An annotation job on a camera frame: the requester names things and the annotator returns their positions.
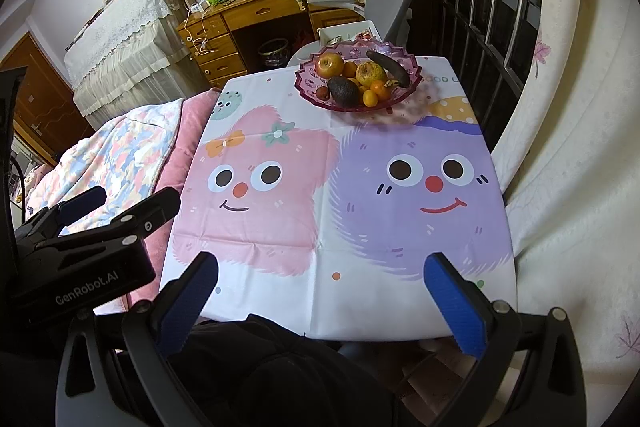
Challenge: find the wooden desk with drawers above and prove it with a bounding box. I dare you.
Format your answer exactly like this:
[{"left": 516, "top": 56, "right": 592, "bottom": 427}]
[{"left": 177, "top": 0, "right": 366, "bottom": 90}]

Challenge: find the dark green avocado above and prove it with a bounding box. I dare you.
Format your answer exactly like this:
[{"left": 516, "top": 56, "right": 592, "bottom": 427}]
[{"left": 327, "top": 76, "right": 361, "bottom": 108}]

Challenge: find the person's black clothing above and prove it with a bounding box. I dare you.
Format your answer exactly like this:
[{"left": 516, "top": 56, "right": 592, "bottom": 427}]
[{"left": 0, "top": 312, "right": 401, "bottom": 427}]

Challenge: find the cream leaf print curtain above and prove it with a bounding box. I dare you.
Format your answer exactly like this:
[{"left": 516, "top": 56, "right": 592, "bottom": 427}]
[{"left": 492, "top": 0, "right": 640, "bottom": 408}]

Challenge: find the lace covered cabinet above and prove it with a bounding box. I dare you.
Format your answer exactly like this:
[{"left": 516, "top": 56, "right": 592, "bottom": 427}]
[{"left": 64, "top": 0, "right": 211, "bottom": 118}]

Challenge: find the pink fleece blanket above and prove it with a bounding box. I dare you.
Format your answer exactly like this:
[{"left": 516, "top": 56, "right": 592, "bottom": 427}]
[{"left": 92, "top": 89, "right": 223, "bottom": 313}]

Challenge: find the blackened overripe banana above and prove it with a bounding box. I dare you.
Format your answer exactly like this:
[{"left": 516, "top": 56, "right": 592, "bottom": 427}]
[{"left": 366, "top": 49, "right": 412, "bottom": 88}]

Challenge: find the white cable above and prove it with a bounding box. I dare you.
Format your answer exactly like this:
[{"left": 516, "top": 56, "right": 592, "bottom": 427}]
[{"left": 180, "top": 4, "right": 211, "bottom": 55}]

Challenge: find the brown wooden door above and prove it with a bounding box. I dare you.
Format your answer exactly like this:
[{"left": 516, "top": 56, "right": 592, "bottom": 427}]
[{"left": 0, "top": 32, "right": 96, "bottom": 168}]

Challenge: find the cartoon printed tablecloth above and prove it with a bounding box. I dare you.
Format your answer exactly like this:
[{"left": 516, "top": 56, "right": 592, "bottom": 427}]
[{"left": 159, "top": 54, "right": 517, "bottom": 342}]

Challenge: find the pink glass fruit plate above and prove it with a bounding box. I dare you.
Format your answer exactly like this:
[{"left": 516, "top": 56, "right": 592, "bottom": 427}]
[{"left": 294, "top": 38, "right": 423, "bottom": 112}]

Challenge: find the metal window grille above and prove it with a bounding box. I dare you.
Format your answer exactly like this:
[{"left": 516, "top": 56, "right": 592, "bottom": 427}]
[{"left": 425, "top": 0, "right": 546, "bottom": 158}]

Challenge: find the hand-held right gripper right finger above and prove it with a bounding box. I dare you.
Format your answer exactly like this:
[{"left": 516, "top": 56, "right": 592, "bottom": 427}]
[{"left": 423, "top": 252, "right": 587, "bottom": 427}]

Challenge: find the dark waste bin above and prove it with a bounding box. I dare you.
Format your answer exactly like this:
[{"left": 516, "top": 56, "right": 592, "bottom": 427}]
[{"left": 257, "top": 38, "right": 290, "bottom": 68}]

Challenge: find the floral quilt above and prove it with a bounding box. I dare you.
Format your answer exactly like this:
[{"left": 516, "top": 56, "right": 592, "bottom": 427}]
[{"left": 22, "top": 99, "right": 183, "bottom": 238}]

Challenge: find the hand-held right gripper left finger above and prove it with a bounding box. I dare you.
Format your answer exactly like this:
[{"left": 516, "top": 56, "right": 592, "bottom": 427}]
[{"left": 54, "top": 251, "right": 221, "bottom": 427}]

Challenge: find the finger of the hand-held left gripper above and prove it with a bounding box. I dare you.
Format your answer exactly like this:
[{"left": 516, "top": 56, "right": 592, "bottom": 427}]
[
  {"left": 30, "top": 187, "right": 181, "bottom": 258},
  {"left": 14, "top": 185, "right": 107, "bottom": 240}
]

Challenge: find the red apple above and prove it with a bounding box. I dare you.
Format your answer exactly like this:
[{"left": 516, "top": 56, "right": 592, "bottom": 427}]
[{"left": 315, "top": 52, "right": 346, "bottom": 78}]

